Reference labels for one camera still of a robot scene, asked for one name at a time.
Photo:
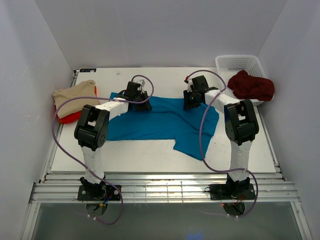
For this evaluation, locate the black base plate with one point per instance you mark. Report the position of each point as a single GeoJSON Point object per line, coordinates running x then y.
{"type": "Point", "coordinates": [222, 192]}
{"type": "Point", "coordinates": [108, 193]}

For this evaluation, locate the white plastic basket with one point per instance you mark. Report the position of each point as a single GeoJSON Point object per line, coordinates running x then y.
{"type": "Point", "coordinates": [229, 65]}

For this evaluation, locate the aluminium rail frame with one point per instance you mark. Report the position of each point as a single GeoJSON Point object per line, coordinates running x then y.
{"type": "Point", "coordinates": [160, 188]}

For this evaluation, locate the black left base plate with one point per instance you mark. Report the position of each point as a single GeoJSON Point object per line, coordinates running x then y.
{"type": "Point", "coordinates": [108, 193]}

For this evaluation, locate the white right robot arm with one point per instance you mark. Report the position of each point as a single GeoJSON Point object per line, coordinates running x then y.
{"type": "Point", "coordinates": [241, 128]}

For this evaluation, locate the dark red t shirt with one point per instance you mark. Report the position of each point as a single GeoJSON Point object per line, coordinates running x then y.
{"type": "Point", "coordinates": [245, 86]}

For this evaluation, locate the blue t shirt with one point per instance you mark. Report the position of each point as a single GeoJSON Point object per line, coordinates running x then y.
{"type": "Point", "coordinates": [191, 129]}

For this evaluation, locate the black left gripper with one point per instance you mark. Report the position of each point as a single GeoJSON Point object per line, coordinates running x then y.
{"type": "Point", "coordinates": [146, 106]}

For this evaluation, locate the orange folded t shirt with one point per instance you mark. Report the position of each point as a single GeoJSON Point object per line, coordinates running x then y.
{"type": "Point", "coordinates": [72, 117]}

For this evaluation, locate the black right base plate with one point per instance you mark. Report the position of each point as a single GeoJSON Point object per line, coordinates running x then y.
{"type": "Point", "coordinates": [222, 192]}

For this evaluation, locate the beige folded t shirt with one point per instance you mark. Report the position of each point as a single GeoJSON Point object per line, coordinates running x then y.
{"type": "Point", "coordinates": [83, 89]}

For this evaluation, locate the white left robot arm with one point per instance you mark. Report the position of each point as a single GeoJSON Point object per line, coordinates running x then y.
{"type": "Point", "coordinates": [92, 128]}

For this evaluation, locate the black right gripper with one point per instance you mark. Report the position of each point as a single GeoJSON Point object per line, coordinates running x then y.
{"type": "Point", "coordinates": [187, 105]}

